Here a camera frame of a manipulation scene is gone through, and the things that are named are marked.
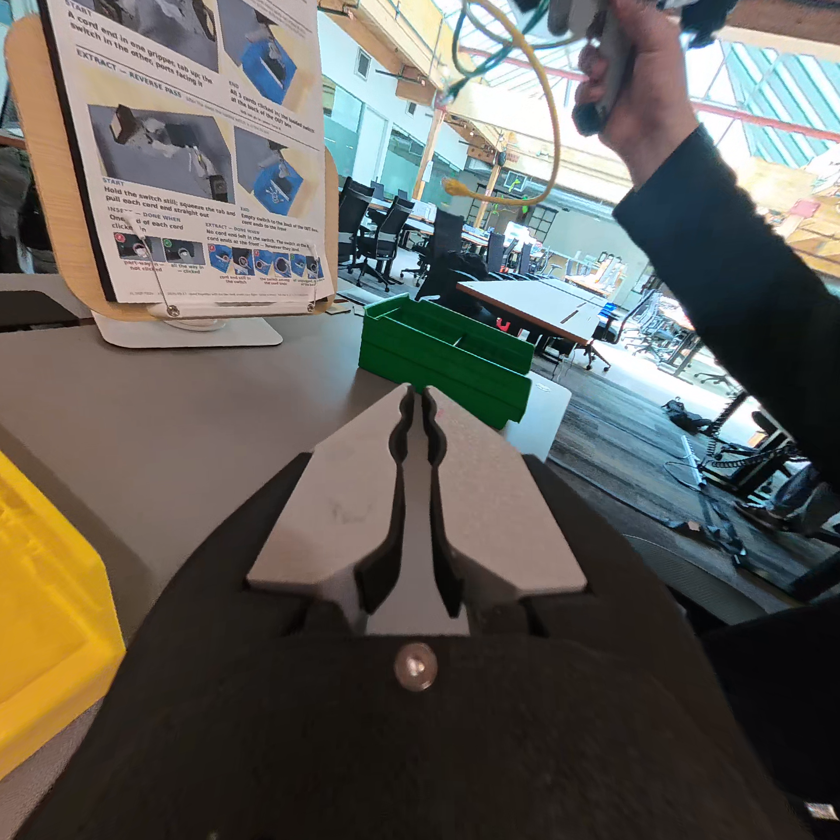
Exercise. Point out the black office chair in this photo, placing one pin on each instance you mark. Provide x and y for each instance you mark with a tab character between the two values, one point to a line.
446	236
354	223
387	243

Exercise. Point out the white stand base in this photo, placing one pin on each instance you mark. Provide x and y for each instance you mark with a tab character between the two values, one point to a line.
197	336

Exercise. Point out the white office table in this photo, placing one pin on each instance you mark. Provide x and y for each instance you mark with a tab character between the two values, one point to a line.
531	305

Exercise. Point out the wooden poster board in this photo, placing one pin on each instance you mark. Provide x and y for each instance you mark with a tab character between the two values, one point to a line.
43	177

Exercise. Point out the person's right hand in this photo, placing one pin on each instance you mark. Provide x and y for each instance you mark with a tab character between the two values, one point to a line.
656	85

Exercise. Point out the yellow plastic bin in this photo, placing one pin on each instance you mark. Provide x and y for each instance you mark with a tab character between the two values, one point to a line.
46	623

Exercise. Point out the person's right forearm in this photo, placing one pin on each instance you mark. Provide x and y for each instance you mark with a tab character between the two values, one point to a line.
735	275

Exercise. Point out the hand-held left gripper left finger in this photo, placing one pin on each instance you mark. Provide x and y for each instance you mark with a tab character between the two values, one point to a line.
328	512

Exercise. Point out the person's dark clothing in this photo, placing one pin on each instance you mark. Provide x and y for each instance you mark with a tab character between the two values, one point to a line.
774	695

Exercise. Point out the green plastic bin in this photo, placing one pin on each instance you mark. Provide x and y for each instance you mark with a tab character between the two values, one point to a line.
446	367

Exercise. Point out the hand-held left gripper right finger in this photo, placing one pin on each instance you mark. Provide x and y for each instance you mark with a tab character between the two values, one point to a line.
505	518

